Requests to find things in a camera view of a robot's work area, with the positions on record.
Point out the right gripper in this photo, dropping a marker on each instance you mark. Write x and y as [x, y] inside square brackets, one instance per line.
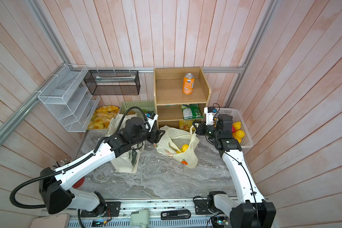
[200, 130]

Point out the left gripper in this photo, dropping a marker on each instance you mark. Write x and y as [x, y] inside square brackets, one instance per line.
[154, 135]

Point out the yellow fruit toy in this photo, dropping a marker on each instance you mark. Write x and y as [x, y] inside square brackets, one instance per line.
[184, 148]

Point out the yellow plastic grocery bag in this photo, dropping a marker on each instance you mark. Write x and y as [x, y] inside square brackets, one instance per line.
[171, 143]

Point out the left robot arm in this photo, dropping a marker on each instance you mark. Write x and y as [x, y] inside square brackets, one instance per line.
[56, 186]

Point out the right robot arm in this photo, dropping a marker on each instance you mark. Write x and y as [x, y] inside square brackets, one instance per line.
[250, 210]

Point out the yellow snack bag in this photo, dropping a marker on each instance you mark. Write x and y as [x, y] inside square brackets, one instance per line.
[185, 125]

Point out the green snack bag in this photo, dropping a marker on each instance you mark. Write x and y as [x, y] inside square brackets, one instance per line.
[191, 111]

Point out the green plastic basket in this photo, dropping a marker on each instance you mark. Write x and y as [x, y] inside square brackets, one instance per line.
[146, 106]

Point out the pile of bread buns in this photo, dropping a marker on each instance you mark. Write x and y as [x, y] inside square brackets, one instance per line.
[102, 117]

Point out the wooden shelf unit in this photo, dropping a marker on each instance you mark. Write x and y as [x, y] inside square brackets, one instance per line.
[168, 95]

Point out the yellow lemon toy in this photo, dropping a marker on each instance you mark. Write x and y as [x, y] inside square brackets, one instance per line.
[240, 134]

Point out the orange soda can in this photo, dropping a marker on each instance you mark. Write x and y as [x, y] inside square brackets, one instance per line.
[188, 83]

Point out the white fruit basket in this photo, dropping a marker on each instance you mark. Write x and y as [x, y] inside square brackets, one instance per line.
[239, 124]

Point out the white adapter box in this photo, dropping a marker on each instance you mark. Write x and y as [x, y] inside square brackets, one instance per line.
[140, 218]

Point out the black barcode scanner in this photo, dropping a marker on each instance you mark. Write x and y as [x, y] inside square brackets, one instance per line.
[176, 214]

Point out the black mesh wall basket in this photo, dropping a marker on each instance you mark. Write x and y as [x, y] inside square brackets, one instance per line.
[113, 82]

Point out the white wire rack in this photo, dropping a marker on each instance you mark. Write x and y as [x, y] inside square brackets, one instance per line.
[68, 99]

